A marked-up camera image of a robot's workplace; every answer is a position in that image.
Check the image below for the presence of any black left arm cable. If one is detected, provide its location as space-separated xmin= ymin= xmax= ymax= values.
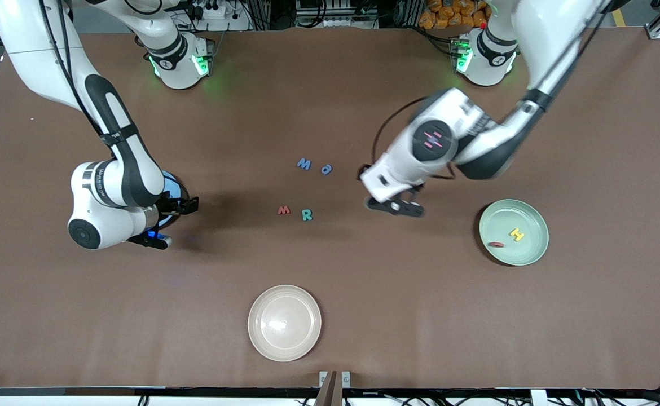
xmin=371 ymin=0 xmax=613 ymax=181

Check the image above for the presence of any beige plate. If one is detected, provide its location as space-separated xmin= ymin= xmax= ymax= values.
xmin=247 ymin=284 xmax=323 ymax=363

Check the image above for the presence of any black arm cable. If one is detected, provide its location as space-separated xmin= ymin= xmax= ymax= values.
xmin=37 ymin=0 xmax=125 ymax=164
xmin=371 ymin=0 xmax=613 ymax=181

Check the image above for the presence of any blue plate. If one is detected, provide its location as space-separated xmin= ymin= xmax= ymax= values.
xmin=158 ymin=171 xmax=183 ymax=229

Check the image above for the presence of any green plate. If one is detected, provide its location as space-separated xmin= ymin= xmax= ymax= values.
xmin=478 ymin=198 xmax=550 ymax=267

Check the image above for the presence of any orange bag pile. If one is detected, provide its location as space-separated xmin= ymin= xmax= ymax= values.
xmin=419 ymin=0 xmax=491 ymax=30

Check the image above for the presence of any metal table edge bracket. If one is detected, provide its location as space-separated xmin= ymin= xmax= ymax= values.
xmin=319 ymin=370 xmax=351 ymax=390

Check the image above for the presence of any dark equipment rack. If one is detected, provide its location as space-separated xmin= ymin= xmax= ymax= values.
xmin=293 ymin=0 xmax=421 ymax=29

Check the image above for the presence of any brown wooden post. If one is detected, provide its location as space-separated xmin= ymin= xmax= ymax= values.
xmin=314 ymin=370 xmax=344 ymax=406

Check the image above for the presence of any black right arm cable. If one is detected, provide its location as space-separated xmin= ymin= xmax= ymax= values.
xmin=37 ymin=0 xmax=125 ymax=164

